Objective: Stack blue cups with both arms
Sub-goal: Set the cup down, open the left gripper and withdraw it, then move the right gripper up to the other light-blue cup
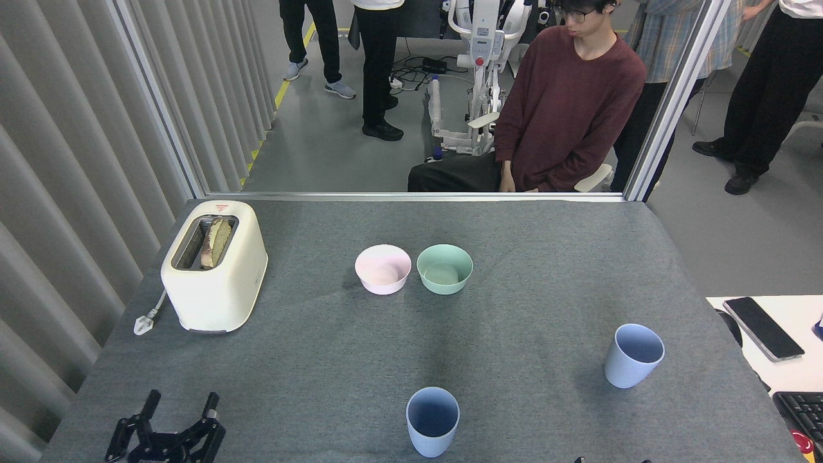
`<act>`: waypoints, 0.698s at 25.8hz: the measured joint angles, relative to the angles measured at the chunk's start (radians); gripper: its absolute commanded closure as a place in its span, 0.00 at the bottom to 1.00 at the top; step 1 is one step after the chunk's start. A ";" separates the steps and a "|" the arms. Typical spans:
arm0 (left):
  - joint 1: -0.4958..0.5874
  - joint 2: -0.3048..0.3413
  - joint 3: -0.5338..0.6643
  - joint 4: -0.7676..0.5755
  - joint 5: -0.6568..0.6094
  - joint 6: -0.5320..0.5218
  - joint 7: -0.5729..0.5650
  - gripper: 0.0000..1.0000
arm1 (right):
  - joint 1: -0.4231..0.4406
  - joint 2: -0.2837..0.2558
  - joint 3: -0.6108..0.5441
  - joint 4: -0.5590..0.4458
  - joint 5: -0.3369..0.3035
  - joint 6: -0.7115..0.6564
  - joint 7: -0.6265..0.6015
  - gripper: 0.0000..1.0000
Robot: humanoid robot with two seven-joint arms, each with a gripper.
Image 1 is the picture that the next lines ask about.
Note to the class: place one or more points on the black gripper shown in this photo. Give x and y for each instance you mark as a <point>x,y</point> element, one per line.
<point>164,451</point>

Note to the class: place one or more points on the blue cup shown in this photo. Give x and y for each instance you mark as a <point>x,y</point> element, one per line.
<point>625,372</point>
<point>432,444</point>

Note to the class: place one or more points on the seated person's right hand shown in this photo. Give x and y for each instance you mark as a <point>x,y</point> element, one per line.
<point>506,180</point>

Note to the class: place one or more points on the cream white toaster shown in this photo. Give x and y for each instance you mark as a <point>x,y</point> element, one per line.
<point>218,296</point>

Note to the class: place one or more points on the black computer mouse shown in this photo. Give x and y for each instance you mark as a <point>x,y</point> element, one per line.
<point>730,328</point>

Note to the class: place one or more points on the toasted bread slice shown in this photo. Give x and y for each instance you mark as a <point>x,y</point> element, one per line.
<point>216,243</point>

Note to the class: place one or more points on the red round object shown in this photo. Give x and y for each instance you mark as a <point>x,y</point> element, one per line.
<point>802,444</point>

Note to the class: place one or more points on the green bowl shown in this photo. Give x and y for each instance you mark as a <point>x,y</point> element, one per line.
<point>444,284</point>

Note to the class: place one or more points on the black smartphone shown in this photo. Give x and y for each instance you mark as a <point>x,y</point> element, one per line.
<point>763,328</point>

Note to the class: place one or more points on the black keyboard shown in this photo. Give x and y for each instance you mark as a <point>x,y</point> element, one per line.
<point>804,411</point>

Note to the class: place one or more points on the white side table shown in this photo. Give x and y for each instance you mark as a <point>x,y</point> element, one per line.
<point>797,373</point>

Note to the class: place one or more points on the pink bowl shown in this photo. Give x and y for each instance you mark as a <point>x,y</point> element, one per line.
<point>383,283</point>

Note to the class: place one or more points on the small blue object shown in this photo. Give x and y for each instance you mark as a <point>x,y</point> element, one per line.
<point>818,328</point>

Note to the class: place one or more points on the white seat of seated person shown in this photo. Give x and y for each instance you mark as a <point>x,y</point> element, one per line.
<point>591,180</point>

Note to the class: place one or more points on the grey pleated curtain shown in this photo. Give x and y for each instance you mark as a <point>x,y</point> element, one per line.
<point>71,161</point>

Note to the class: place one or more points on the seated person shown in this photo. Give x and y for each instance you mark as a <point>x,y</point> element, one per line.
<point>566,103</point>

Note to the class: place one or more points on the white chair with metal legs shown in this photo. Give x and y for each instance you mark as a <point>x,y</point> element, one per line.
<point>699,106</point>

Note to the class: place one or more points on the grey chair with castor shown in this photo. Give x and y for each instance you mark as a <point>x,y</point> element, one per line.
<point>807,125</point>

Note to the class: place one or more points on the standing person in black trousers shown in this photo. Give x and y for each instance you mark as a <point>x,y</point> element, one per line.
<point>765,83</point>

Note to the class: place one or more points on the black power adapter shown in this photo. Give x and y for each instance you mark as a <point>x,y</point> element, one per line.
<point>434,65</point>

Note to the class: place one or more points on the white power strip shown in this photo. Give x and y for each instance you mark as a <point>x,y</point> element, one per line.
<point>395,82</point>

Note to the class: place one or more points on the standing person with grey sneakers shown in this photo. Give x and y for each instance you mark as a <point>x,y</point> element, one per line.
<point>321,38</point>

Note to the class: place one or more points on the standing person with black shoes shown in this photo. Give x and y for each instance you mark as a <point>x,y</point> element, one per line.
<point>376,64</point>

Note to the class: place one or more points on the white wheeled stand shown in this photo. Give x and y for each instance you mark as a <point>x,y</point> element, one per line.
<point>482,38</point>

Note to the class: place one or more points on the silver table rail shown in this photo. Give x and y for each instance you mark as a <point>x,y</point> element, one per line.
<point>411,197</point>

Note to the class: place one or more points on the silver post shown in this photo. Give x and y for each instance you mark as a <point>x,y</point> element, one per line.
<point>678,96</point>

